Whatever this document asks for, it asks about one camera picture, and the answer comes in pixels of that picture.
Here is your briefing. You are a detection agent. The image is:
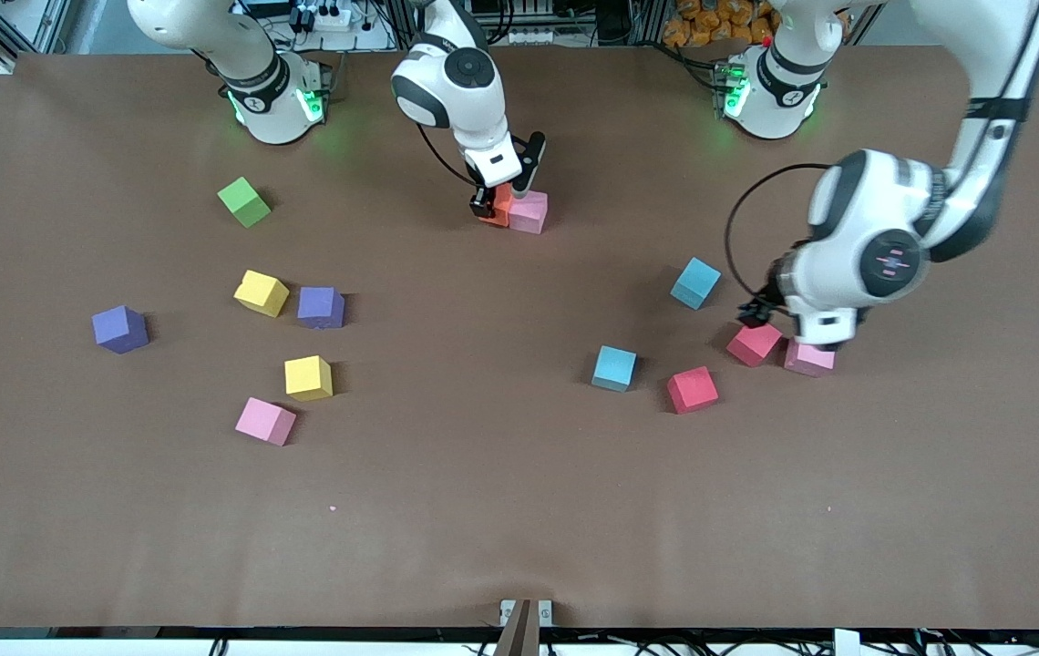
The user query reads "pink foam cube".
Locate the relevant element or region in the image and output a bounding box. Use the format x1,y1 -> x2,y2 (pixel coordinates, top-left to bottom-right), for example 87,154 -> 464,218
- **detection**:
235,397 -> 296,446
508,190 -> 549,235
785,340 -> 836,378

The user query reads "red foam cube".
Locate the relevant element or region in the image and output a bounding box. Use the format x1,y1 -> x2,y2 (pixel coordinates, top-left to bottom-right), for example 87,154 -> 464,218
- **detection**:
666,366 -> 720,415
726,323 -> 783,368

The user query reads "purple foam cube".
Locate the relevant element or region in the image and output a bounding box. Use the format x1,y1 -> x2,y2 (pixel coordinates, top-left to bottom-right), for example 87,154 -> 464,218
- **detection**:
91,305 -> 149,354
297,286 -> 345,330

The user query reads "yellow foam cube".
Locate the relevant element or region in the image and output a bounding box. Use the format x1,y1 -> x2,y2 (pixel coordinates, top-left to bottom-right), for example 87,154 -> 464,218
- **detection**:
284,355 -> 334,403
233,270 -> 290,318

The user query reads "blue foam cube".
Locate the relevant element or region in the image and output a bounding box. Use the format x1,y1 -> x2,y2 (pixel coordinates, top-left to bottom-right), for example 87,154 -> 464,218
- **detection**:
592,345 -> 638,393
671,257 -> 722,311

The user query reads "green foam cube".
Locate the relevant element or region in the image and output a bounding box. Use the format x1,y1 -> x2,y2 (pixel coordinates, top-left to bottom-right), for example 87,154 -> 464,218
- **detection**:
217,177 -> 272,229

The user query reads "table cover sheet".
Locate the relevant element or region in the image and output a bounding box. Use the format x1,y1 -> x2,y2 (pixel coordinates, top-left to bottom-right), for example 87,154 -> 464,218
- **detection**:
0,44 -> 1039,631

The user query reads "pile of orange objects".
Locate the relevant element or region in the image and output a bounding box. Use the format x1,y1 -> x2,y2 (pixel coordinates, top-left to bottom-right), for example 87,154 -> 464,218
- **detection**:
663,0 -> 777,49

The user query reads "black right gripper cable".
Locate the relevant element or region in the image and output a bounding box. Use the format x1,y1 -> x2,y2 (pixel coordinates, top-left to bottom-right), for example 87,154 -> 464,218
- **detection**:
415,121 -> 484,190

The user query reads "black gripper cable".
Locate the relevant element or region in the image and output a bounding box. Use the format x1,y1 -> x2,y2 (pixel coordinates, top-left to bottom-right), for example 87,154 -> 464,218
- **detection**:
415,121 -> 484,190
725,162 -> 839,315

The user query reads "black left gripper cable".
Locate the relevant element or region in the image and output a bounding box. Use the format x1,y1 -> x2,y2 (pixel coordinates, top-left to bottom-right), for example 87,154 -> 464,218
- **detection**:
725,162 -> 839,315

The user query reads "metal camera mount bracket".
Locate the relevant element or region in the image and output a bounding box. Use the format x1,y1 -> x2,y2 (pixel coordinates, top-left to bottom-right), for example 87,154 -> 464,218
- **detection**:
499,598 -> 554,656

